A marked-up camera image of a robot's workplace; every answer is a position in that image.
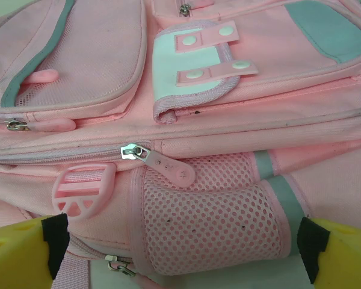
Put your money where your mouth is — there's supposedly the pink school backpack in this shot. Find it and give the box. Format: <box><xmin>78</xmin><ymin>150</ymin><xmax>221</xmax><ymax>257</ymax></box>
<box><xmin>0</xmin><ymin>0</ymin><xmax>361</xmax><ymax>289</ymax></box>

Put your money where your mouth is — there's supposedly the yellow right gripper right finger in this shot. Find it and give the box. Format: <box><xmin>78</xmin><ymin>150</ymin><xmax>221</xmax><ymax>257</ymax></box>
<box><xmin>297</xmin><ymin>215</ymin><xmax>361</xmax><ymax>289</ymax></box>

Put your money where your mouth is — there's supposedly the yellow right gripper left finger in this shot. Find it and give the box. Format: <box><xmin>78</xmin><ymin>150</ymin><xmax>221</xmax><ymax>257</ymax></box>
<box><xmin>0</xmin><ymin>213</ymin><xmax>71</xmax><ymax>289</ymax></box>

